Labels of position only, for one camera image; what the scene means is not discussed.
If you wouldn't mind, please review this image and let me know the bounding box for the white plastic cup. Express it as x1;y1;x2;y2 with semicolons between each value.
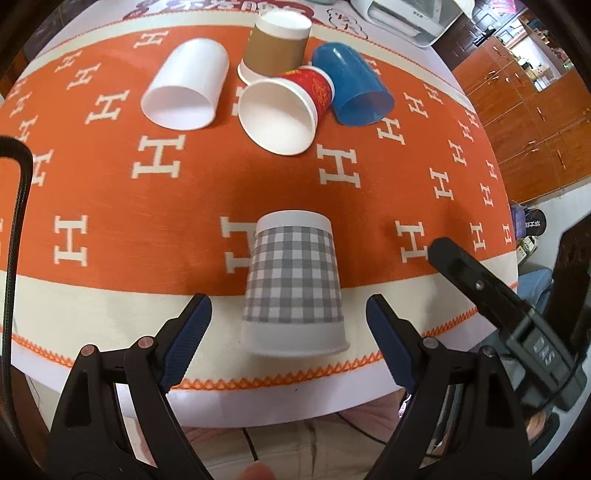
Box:
140;38;229;131

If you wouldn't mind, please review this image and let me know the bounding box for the grey checked paper cup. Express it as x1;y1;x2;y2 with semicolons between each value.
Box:
240;210;349;358

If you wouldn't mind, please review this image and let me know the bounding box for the brown sleeve paper cup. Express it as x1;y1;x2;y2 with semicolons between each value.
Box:
238;9;312;85

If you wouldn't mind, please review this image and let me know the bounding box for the white countertop appliance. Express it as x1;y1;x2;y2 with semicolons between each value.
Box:
351;0;475;48

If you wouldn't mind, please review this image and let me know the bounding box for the person's left hand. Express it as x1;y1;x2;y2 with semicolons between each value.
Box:
238;461;276;480

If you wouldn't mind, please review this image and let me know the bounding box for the red paper cup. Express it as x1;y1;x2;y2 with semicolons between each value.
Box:
238;66;335;156

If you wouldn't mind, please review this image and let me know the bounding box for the blue plastic cup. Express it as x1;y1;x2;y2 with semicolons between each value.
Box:
311;42;394;127

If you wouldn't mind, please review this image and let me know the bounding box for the orange H-pattern table cloth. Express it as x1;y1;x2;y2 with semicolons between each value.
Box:
1;10;517;390

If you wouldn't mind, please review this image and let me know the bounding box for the wooden cabinet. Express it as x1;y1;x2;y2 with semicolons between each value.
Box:
434;8;591;204

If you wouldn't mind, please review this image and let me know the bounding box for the black cable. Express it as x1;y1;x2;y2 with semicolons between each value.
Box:
0;136;35;453

